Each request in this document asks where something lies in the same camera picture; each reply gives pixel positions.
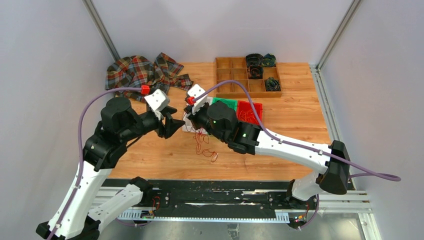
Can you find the black rolled belt middle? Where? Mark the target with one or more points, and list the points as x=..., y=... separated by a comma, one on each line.
x=255, y=72

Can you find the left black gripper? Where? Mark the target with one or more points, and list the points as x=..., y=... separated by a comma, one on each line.
x=171, y=125

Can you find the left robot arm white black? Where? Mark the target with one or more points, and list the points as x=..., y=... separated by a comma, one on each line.
x=76, y=218

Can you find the red plastic bin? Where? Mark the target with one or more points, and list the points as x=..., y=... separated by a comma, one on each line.
x=245, y=112

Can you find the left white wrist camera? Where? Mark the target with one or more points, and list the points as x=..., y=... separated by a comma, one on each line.
x=156, y=102

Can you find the wooden compartment tray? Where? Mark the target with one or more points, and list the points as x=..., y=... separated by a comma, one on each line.
x=235, y=68

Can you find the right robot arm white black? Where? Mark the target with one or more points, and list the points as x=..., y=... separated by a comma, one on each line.
x=329, y=173

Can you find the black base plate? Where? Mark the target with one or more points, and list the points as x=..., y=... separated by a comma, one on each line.
x=224, y=199

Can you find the white plastic bin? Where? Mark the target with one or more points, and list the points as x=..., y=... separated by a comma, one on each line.
x=188, y=127

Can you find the plaid cloth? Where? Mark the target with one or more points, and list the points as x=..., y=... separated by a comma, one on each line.
x=137, y=71

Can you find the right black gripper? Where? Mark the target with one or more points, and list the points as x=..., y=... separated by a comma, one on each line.
x=193, y=117

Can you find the blue green rolled belt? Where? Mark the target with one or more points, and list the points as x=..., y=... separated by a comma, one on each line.
x=269, y=61

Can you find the black rolled belt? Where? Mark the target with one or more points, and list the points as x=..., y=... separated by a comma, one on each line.
x=253, y=59
x=255, y=72

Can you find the black rolled belt top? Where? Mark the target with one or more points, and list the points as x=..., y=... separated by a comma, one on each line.
x=253, y=59

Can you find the green plastic bin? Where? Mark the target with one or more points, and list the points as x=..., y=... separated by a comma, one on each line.
x=231, y=103

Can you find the green rolled belt lower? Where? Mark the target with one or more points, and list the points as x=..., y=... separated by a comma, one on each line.
x=272, y=85

